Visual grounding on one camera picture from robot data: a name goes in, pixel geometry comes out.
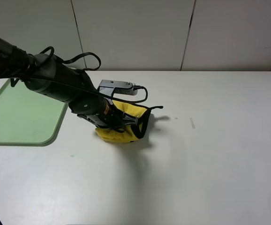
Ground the light green plastic tray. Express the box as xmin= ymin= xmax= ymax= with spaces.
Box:
xmin=0 ymin=79 xmax=77 ymax=147

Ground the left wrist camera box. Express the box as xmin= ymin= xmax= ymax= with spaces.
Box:
xmin=98 ymin=80 xmax=137 ymax=99

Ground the yellow towel with black trim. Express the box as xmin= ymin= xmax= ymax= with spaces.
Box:
xmin=95 ymin=100 xmax=163 ymax=143

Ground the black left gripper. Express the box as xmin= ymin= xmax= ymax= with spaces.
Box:
xmin=77 ymin=103 xmax=138 ymax=128

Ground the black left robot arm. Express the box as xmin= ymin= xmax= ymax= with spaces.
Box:
xmin=0 ymin=38 xmax=138 ymax=133

